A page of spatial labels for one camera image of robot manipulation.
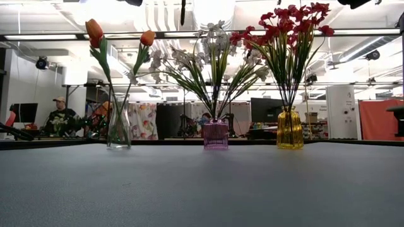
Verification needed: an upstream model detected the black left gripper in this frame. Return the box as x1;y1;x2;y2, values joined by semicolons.
116;0;187;26

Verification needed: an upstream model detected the pink ribbed glass vase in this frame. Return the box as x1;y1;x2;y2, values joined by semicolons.
203;118;230;151

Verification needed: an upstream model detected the clear glass vase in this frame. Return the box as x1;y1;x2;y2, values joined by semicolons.
106;91;132;149

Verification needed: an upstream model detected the yellow ribbed glass vase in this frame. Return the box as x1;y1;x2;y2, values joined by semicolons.
276;105;304;150

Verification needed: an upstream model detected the black partition panel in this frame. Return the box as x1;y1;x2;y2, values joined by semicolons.
156;102;187;139

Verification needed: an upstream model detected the floral curtain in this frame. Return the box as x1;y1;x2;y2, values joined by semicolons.
128;102;158;140
189;102;252;139

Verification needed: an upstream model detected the large black monitor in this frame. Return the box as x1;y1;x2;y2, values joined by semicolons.
251;97;285;124

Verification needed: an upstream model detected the white pillar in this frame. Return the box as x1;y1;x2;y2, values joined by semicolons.
325;84;359;139

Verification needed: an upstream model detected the small black monitor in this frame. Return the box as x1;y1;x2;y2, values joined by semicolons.
9;103;39;124

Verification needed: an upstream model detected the orange partition screen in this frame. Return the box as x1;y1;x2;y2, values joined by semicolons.
358;99;404;141

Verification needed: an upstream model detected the black rig frame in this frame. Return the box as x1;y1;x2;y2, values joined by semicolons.
0;12;404;151

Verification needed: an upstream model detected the black background stand frame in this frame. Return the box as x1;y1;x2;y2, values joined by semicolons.
62;82;233;139

